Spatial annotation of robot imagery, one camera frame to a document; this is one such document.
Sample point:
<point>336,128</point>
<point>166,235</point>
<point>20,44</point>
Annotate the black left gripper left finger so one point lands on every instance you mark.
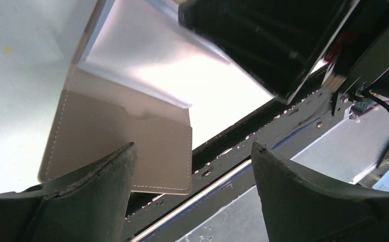
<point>87,204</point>

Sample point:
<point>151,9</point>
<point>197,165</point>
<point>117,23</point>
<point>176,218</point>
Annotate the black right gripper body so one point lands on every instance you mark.
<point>359,54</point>

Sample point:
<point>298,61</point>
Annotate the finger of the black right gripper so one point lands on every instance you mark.
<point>277,42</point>

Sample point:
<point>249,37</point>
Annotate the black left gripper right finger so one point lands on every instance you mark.
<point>301,204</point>

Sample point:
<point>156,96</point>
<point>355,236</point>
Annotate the beige leather card holder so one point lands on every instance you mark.
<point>138,76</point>

